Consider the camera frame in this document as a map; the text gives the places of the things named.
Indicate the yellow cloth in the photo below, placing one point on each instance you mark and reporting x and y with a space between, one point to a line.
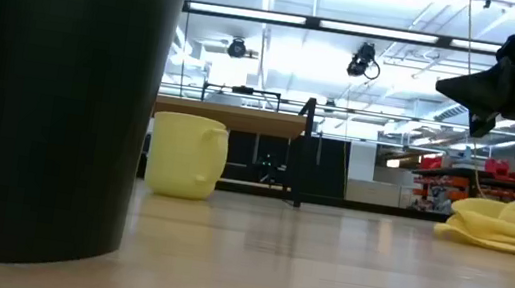
503 229

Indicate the round black ceiling camera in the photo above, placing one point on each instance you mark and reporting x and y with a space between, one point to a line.
237 48

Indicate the white low cabinet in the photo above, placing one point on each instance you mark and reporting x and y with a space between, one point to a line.
374 193

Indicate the plain yellow mug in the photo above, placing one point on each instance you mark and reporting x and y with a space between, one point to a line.
182 156

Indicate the shelf with red bins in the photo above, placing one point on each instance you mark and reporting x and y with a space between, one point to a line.
463 185

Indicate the black overhead light bar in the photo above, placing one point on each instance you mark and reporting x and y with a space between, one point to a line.
312 22

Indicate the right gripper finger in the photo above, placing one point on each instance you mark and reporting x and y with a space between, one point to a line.
487 90
481 124

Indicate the black tall cabinet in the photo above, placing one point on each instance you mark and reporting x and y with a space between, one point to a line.
327 169

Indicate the large black cup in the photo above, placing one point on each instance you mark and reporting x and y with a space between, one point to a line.
41 98

